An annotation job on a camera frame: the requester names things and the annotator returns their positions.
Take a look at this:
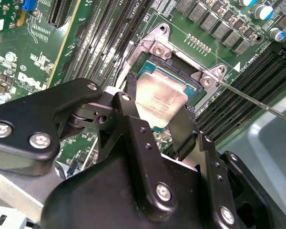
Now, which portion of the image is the silver square CPU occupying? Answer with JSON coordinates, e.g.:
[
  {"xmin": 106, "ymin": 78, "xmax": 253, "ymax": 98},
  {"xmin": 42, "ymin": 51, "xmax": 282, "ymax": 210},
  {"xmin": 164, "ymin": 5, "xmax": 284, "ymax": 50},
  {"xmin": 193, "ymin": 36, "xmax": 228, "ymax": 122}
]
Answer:
[{"xmin": 135, "ymin": 62, "xmax": 191, "ymax": 133}]

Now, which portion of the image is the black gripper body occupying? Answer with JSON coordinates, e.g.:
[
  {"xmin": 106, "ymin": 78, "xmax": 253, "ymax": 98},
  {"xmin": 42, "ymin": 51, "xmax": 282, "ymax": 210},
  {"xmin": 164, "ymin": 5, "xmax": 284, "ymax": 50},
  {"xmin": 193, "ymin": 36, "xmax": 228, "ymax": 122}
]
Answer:
[{"xmin": 41, "ymin": 154, "xmax": 218, "ymax": 229}]

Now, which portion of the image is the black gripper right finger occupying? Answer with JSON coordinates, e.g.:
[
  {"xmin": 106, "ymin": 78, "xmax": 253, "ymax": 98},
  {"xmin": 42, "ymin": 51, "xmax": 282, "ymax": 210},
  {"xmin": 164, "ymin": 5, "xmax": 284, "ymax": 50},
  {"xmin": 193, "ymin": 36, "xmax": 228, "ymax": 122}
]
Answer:
[{"xmin": 168, "ymin": 104, "xmax": 286, "ymax": 229}]

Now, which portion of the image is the thin metal locking lever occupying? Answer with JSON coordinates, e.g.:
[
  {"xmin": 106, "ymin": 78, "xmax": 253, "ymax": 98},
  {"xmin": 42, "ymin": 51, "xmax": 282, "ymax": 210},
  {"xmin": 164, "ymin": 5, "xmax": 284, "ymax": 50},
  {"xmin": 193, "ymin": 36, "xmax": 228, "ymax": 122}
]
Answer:
[
  {"xmin": 114, "ymin": 40, "xmax": 134, "ymax": 89},
  {"xmin": 215, "ymin": 80, "xmax": 286, "ymax": 126}
]

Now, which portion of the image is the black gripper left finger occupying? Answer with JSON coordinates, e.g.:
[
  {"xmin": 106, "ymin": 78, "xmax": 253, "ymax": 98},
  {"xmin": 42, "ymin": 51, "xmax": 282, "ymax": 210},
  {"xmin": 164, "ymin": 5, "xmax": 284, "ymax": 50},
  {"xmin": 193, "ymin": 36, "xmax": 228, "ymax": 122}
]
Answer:
[{"xmin": 0, "ymin": 73, "xmax": 180, "ymax": 216}]

